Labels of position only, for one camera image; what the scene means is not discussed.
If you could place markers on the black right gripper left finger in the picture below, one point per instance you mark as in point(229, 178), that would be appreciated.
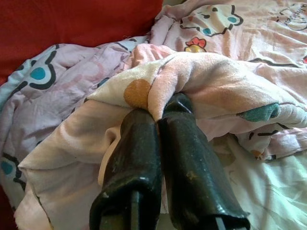
point(134, 155)

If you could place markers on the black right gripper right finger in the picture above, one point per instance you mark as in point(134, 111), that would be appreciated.
point(187, 155)

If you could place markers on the pink cartoon blanket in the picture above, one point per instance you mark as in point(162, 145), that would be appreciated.
point(216, 72)

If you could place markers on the thick red cushion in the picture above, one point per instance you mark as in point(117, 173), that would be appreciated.
point(72, 21)

